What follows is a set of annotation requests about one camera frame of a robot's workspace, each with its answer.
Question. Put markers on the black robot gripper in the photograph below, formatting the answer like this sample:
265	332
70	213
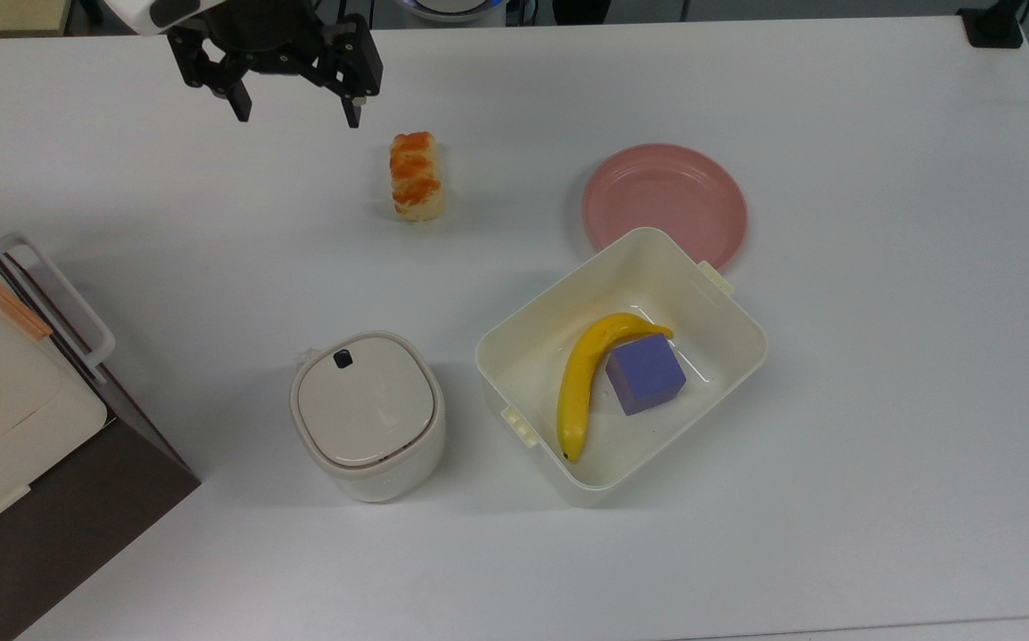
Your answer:
274	40

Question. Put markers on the orange glazed bread piece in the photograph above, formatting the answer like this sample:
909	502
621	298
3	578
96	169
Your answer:
415	178

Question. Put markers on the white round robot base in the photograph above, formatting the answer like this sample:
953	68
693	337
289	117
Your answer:
452	7

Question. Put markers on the small cream lidded trash can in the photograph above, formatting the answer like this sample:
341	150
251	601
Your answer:
363	409

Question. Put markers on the cream plastic open bin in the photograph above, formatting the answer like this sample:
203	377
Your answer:
559	312

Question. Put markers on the orange strip latch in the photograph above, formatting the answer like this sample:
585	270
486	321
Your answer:
3	301

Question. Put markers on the pink round plate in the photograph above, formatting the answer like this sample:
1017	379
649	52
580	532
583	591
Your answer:
657	196

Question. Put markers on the yellow banana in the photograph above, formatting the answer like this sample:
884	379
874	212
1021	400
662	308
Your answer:
579	383

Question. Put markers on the purple cube block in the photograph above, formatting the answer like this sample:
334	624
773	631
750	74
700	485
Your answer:
646	374

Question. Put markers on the dark brown drawer cabinet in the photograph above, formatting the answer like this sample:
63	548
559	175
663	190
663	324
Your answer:
78	525

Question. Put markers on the black table clamp mount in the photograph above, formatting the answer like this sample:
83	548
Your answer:
993	31

